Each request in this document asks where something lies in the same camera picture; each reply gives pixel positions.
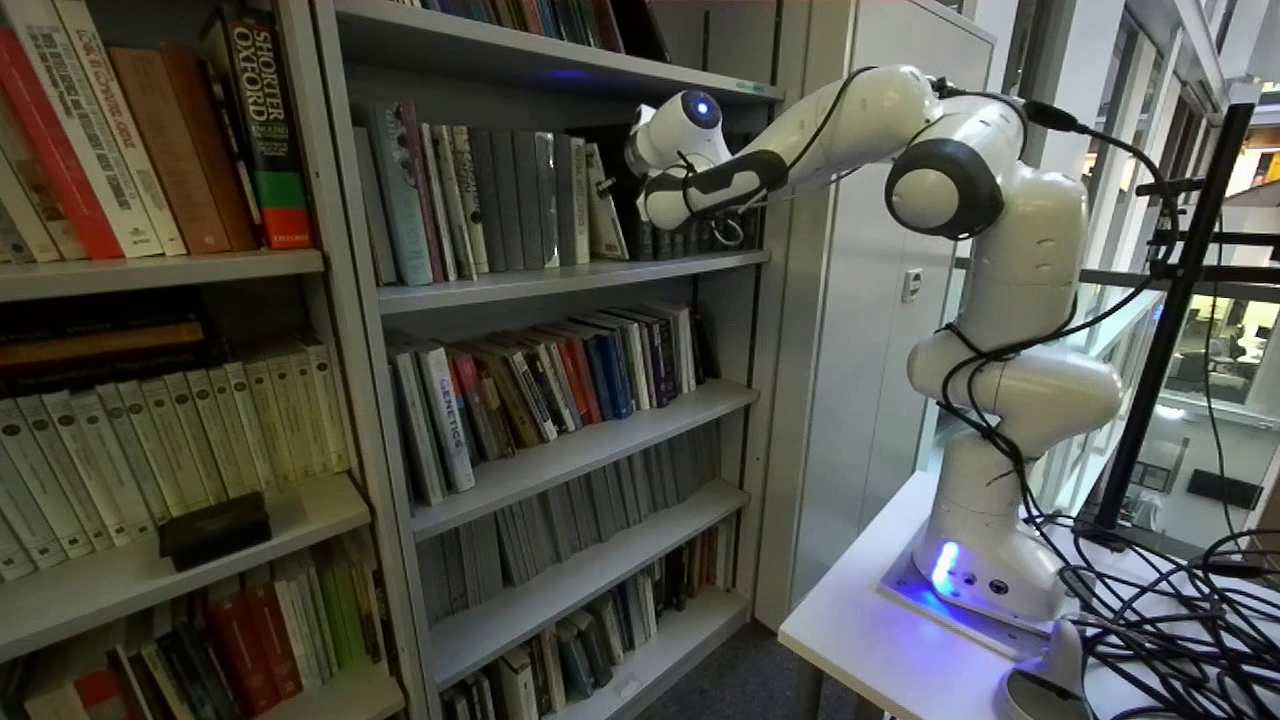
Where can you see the grey metal bookshelf unit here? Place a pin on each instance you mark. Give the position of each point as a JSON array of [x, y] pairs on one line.
[[461, 164]]

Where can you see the grey cabinet side panel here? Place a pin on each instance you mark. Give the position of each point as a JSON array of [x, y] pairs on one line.
[[843, 303]]

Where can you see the left grey bookshelf unit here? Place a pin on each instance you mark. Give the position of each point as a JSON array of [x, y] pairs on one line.
[[144, 391]]

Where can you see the colourful books middle shelf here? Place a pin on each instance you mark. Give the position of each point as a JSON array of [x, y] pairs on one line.
[[489, 399]]

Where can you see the red white large book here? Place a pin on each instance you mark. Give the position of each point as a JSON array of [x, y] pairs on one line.
[[91, 173]]

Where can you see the row of dark books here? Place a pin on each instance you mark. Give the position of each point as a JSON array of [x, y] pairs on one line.
[[647, 154]]

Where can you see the black camera stand pole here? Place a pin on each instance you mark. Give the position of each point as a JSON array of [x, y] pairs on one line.
[[1179, 270]]

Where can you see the bottom shelf mixed books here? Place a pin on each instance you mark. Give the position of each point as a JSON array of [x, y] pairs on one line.
[[616, 648]]

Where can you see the thin white book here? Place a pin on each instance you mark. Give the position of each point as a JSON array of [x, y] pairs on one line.
[[606, 224]]

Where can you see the small black box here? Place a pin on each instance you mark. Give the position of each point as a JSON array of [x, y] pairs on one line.
[[215, 530]]

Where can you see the brown hardcover book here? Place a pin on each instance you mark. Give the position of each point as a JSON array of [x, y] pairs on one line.
[[187, 140]]

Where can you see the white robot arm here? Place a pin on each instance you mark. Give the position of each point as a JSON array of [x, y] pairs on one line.
[[954, 170]]

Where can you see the grey books lower shelf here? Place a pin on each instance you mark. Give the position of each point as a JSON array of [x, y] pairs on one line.
[[525, 538]]

